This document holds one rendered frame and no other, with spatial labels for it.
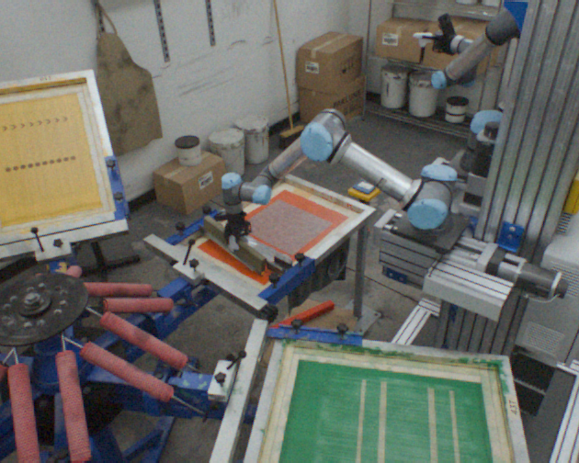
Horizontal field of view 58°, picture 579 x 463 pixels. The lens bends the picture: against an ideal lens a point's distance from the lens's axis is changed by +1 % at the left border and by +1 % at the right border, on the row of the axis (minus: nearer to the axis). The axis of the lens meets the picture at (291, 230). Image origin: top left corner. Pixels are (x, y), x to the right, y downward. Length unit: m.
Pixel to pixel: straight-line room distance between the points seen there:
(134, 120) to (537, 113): 3.02
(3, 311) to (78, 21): 2.47
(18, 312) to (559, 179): 1.72
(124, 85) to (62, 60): 0.46
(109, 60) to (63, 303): 2.53
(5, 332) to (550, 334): 1.84
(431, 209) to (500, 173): 0.34
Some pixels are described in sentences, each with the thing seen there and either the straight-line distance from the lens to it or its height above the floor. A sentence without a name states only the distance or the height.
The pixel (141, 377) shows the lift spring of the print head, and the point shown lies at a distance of 1.67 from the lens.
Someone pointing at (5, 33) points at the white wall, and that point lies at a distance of 3.67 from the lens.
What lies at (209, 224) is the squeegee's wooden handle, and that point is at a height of 1.09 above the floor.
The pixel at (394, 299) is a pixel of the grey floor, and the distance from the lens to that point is 3.45.
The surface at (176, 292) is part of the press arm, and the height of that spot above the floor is 1.04.
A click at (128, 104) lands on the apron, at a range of 4.08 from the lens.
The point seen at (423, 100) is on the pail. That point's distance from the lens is 5.36.
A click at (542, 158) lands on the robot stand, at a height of 1.55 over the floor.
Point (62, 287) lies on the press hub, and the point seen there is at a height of 1.31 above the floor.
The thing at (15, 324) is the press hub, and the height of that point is 1.31.
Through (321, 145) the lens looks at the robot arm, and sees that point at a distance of 1.67.
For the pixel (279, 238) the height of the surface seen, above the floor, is 0.95.
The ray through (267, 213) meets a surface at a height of 0.96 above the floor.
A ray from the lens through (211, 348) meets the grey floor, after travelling 3.19.
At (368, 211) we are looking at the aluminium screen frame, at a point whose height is 0.99.
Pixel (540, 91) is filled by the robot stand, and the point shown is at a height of 1.76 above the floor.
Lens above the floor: 2.39
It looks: 37 degrees down
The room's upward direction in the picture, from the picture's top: 2 degrees counter-clockwise
